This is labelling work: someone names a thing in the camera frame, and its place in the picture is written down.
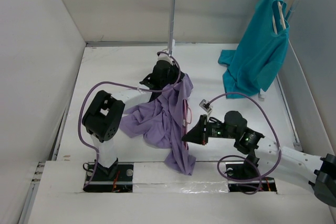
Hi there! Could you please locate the wooden hanger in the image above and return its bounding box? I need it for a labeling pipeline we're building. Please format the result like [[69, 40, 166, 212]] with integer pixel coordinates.
[[272, 1, 287, 34]]

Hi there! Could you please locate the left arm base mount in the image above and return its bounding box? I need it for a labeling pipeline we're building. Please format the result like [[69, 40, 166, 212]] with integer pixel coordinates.
[[83, 162, 134, 193]]

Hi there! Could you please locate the purple t-shirt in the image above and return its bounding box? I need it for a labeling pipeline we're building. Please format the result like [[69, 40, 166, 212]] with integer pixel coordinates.
[[119, 74, 196, 175]]

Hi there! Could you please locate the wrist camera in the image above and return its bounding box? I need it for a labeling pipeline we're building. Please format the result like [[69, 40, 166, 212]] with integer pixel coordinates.
[[156, 51, 174, 65], [199, 99, 213, 114]]

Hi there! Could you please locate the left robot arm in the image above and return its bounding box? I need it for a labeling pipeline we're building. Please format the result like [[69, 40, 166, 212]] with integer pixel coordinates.
[[79, 59, 184, 180]]

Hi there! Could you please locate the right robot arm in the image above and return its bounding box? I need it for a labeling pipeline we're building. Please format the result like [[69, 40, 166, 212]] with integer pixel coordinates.
[[182, 111, 335, 207]]

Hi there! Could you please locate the teal t-shirt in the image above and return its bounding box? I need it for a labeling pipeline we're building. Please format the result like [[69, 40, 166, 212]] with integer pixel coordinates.
[[218, 0, 289, 99]]

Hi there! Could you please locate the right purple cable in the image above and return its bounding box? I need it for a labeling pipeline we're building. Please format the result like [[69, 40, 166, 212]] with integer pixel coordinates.
[[205, 92, 283, 195]]

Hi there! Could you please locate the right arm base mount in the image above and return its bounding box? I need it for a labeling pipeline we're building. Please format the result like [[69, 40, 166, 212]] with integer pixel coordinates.
[[220, 158, 277, 195]]

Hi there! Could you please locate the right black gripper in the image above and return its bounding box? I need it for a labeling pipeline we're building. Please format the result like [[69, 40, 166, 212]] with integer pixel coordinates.
[[181, 114, 238, 145]]

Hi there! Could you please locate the pink wire hanger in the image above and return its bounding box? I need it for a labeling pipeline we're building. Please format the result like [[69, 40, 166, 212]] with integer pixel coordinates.
[[182, 100, 192, 136]]

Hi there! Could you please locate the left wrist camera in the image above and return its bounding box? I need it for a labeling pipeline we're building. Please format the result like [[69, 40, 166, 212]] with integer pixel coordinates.
[[156, 51, 174, 65]]

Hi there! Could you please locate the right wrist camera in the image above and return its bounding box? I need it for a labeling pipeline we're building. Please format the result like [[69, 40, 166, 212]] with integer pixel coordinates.
[[199, 99, 213, 114]]

